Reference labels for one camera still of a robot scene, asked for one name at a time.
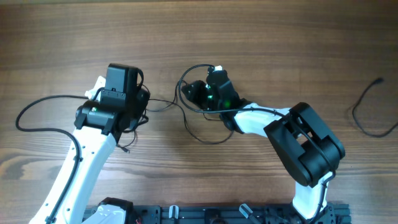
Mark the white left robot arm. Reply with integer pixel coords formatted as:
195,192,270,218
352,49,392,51
31,63,150,223

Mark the black cable bundle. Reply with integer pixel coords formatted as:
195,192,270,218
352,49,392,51
116,79,236,154

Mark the black separated usb cable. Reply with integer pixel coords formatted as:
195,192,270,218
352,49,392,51
351,77,398,139

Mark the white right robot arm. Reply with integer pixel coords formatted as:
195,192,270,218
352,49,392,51
177,65,345,223

